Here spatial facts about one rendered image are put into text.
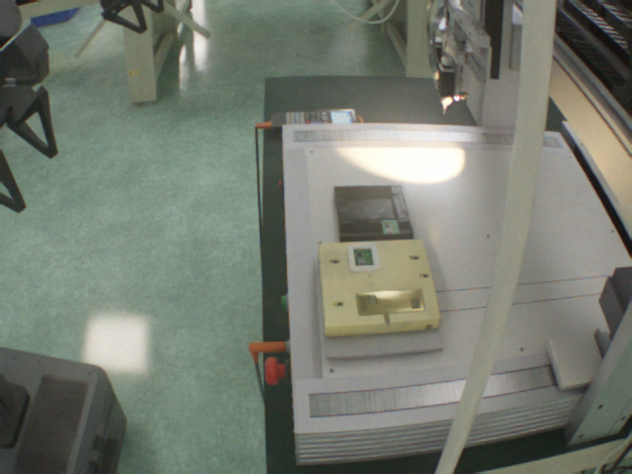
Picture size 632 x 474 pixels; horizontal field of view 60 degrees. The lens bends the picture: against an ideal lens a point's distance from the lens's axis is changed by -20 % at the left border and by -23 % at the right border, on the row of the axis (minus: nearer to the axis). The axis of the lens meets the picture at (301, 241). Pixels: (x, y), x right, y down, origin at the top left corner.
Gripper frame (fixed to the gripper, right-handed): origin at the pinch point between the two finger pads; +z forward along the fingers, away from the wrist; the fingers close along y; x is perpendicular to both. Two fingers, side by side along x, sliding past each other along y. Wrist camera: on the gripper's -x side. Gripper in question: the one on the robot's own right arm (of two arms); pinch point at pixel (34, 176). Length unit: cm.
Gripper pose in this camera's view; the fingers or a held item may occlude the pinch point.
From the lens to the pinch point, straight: 68.2
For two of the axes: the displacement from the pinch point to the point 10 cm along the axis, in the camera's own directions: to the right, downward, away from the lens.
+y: 0.8, -6.5, 7.5
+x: -8.6, 3.4, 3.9
